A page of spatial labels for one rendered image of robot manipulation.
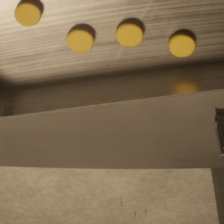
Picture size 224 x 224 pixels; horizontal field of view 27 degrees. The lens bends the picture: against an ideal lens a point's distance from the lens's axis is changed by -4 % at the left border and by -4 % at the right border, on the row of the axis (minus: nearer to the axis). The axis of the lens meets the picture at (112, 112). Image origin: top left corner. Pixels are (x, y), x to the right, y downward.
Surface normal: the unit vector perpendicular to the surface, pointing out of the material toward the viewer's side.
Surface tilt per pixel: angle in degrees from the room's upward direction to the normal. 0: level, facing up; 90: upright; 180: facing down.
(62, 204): 0
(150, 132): 0
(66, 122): 0
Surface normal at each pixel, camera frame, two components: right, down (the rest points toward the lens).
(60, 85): -0.17, -0.74
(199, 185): 0.00, 0.66
